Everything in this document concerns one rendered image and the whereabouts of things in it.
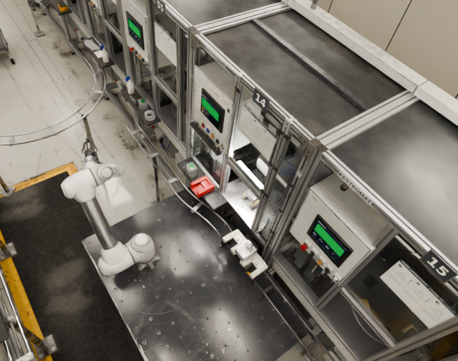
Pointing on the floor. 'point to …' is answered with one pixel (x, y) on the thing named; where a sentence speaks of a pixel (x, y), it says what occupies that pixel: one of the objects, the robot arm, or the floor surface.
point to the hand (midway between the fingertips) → (88, 138)
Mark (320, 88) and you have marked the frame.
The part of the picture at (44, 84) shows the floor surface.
